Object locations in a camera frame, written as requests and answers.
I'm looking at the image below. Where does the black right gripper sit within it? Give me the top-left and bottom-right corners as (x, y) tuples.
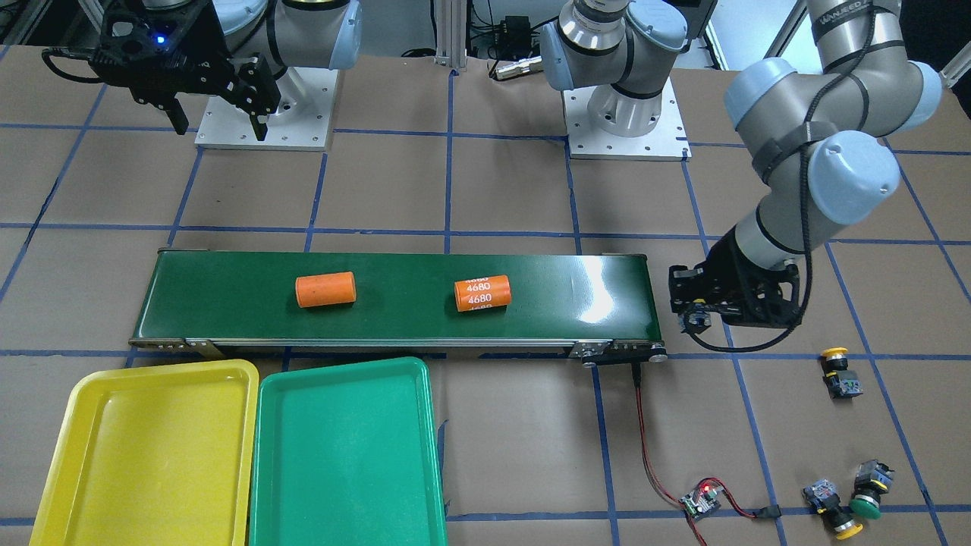
(90, 1), (281, 142)

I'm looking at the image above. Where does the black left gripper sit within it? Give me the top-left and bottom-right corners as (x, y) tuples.
(668, 231), (802, 329)

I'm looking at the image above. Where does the orange cylinder plain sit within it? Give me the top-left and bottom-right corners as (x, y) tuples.
(294, 271), (357, 309)

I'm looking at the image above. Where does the orange cylinder 4680 label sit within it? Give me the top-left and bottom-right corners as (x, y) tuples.
(454, 275), (512, 313)

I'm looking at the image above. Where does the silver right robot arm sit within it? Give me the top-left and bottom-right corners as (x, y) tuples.
(84, 1), (362, 152)

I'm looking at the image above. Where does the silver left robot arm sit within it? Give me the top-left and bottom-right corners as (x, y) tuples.
(539, 1), (942, 333)

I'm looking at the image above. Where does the yellow push button near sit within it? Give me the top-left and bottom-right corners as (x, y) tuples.
(819, 347), (863, 400)

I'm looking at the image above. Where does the yellow push button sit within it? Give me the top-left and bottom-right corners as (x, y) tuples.
(819, 347), (863, 400)
(802, 479), (864, 541)

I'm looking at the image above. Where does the green conveyor belt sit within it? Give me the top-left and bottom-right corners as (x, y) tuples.
(130, 249), (667, 366)

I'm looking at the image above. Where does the small controller circuit board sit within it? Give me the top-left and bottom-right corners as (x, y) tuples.
(677, 479), (724, 522)

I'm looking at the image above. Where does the yellow push button far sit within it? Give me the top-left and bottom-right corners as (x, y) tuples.
(802, 479), (864, 541)

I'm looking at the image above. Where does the yellow plastic tray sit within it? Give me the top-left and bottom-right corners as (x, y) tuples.
(29, 359), (259, 545)

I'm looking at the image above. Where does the green plastic tray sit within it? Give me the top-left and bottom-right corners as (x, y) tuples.
(249, 357), (448, 545)

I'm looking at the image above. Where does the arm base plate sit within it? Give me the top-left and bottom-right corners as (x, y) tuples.
(562, 79), (693, 162)
(194, 67), (339, 152)

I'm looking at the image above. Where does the red black power cable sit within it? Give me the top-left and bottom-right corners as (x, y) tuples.
(630, 362), (784, 546)

